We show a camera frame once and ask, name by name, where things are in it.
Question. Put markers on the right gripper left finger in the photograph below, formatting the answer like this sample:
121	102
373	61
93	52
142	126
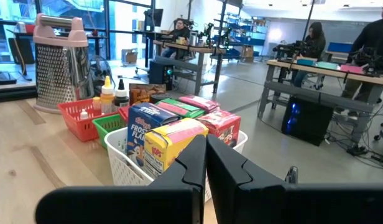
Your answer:
191	168

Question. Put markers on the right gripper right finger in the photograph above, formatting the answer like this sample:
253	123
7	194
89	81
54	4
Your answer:
235	186

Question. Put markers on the yellow Corn Pops cereal box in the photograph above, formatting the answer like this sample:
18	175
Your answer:
166	143

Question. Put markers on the red mini cereal box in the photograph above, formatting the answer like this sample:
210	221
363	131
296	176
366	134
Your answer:
222	127

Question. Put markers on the green Apple Jacks cereal box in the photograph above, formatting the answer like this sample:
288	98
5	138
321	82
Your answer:
182	109

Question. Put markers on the blue Frosted Flakes cereal box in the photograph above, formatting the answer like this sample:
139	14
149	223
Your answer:
145	124

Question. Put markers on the pink mini cereal box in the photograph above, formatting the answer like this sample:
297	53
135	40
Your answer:
199	103

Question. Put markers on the spice jar with black lid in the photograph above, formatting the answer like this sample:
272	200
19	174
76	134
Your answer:
160	98

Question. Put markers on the dark bottle with black nozzle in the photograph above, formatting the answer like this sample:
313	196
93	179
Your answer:
121	96

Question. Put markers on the orange bottle with white label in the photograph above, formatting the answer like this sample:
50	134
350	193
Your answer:
107	96

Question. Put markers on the small white-capped dropper bottle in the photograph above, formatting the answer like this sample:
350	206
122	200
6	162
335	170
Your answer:
84	115

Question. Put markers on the black background robot arm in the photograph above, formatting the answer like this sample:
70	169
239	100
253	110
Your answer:
288	48
208	32
371	60

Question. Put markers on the black clamp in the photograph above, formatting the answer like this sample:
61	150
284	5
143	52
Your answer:
291	175

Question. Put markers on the white plastic basket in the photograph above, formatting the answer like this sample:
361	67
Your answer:
123	168

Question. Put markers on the green plastic basket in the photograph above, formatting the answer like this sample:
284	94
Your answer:
109	124

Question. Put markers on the computer tower blue lights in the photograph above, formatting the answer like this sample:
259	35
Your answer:
306	121

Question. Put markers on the black computer tower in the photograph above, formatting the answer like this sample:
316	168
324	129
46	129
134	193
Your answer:
160	73

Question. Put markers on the red plastic basket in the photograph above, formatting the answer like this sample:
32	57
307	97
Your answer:
76	127

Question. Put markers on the cardboard box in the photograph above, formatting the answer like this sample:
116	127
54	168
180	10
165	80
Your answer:
130	57

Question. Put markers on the person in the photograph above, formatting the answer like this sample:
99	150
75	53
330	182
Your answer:
314	40
371	34
179	34

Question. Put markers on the teal box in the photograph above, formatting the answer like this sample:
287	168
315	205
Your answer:
326	65
306	62

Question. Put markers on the blue storage shelf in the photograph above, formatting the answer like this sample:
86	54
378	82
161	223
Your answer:
247	34

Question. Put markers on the black background monitor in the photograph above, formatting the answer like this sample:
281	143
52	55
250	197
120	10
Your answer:
154	17

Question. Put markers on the blue bin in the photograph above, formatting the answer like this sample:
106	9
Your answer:
340	47

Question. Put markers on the black slanted pole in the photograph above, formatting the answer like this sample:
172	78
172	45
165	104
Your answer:
309	15

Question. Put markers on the dark side monitor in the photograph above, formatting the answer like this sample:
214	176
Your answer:
22	49

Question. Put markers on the flat black device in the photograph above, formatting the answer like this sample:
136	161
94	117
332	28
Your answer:
3	78

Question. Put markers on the wooden workbench grey frame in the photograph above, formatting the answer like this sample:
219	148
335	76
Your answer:
191	48
319	93

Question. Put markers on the metal box grater pink frame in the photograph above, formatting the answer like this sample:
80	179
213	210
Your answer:
61	77

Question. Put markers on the black aluminium table frame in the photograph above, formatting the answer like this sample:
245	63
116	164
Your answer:
14	93

